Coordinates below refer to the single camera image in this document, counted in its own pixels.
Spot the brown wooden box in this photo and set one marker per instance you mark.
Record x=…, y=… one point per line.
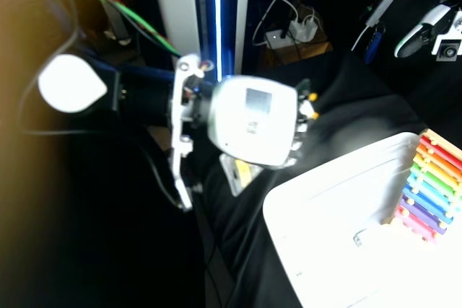
x=314, y=50

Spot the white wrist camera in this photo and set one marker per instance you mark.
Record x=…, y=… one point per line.
x=449, y=50

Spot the rainbow wooden toy xylophone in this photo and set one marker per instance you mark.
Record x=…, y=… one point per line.
x=429, y=185

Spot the white power strip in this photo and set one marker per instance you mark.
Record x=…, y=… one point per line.
x=276, y=39

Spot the white plug charger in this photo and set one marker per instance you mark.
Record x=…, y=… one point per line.
x=303, y=30

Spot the white column blue light strip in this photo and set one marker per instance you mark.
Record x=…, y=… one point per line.
x=173, y=16

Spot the clear blister package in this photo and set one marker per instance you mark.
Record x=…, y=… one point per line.
x=240, y=174

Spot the white plastic tray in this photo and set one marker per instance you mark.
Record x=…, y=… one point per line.
x=332, y=236

